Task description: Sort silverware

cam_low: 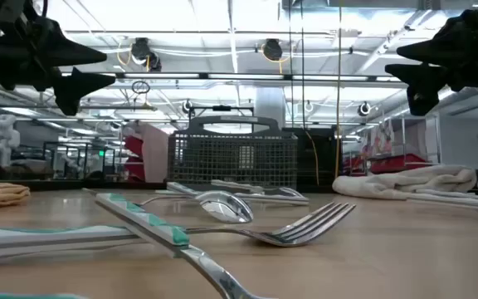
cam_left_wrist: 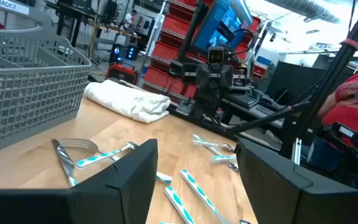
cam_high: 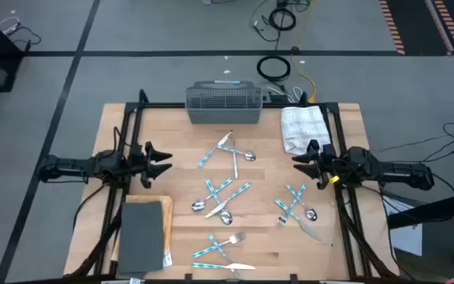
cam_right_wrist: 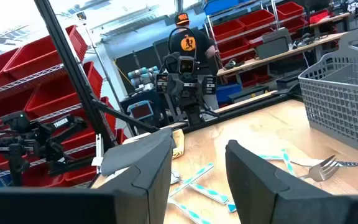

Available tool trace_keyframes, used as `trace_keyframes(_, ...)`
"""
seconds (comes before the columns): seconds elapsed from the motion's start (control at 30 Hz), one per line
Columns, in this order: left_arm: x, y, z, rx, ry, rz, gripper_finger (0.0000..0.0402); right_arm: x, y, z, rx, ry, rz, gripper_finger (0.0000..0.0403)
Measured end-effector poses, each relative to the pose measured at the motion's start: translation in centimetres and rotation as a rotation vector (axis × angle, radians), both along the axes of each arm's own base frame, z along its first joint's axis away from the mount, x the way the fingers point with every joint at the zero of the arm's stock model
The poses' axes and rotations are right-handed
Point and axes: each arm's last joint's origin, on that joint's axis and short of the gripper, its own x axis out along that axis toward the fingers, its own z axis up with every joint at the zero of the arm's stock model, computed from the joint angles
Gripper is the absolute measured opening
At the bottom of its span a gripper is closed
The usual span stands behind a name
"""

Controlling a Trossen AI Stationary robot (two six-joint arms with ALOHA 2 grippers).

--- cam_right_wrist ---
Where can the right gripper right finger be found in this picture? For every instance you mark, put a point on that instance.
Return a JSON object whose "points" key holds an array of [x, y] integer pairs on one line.
{"points": [[291, 202]]}

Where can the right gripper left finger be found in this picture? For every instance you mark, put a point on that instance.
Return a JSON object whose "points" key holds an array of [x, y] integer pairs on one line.
{"points": [[73, 208]]}

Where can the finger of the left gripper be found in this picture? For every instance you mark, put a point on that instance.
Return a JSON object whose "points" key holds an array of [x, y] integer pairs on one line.
{"points": [[209, 84], [162, 83]]}

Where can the spare black robot arm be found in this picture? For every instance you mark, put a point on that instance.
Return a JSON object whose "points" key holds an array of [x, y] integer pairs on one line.
{"points": [[17, 123]]}

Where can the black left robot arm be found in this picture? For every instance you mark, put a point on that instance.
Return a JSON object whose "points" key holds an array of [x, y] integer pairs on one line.
{"points": [[194, 113]]}

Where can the blue plastic storage bin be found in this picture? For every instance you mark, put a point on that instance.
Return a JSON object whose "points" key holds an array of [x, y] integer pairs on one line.
{"points": [[228, 92], [219, 6]]}

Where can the teach pendant with screen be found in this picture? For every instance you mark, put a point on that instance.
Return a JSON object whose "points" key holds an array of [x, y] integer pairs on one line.
{"points": [[141, 110]]}

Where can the wooden-topped workbench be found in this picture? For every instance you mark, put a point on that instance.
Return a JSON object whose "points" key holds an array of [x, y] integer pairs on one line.
{"points": [[266, 59]]}

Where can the grey equipment case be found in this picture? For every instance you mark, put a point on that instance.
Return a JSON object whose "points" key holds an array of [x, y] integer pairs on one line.
{"points": [[273, 45]]}

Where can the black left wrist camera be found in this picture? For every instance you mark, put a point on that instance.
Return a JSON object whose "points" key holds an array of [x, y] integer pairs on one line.
{"points": [[186, 66]]}

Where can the white metal bracket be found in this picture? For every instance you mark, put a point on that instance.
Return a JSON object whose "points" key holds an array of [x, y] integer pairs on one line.
{"points": [[98, 152]]}

